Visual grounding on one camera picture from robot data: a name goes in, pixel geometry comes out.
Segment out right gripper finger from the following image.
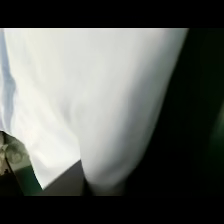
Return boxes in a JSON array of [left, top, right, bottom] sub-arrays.
[[39, 159, 86, 197]]

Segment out white shirt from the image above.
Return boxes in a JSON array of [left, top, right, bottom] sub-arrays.
[[0, 28, 190, 197]]

